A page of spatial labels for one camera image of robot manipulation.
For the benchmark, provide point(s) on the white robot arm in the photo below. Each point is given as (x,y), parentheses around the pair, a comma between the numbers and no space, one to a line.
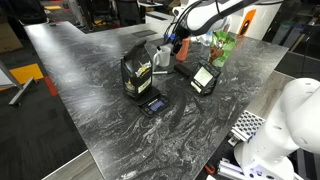
(293,121)

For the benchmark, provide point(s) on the white ceramic mug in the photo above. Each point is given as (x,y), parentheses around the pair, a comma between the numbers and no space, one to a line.
(162,56)

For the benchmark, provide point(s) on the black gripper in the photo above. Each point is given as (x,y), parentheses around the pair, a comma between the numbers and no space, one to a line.
(178,36)

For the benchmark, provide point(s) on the green snack bag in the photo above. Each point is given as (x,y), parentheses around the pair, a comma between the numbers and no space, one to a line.
(221,46)

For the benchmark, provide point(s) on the small black coffee bag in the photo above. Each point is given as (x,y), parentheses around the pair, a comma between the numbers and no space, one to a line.
(205,77)

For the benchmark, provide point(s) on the black coffee bag on scale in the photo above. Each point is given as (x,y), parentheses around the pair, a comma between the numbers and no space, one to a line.
(136,70)

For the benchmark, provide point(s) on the black digital scale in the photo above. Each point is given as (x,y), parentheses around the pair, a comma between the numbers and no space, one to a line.
(151,102)

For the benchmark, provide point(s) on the black rectangular case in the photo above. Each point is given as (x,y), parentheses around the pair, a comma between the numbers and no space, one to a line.
(183,70)

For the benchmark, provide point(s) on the thin white marker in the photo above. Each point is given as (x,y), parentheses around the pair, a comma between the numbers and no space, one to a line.
(160,72)

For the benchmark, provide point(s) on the perforated metal plate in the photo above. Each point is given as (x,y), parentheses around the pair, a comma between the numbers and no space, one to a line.
(246,125)

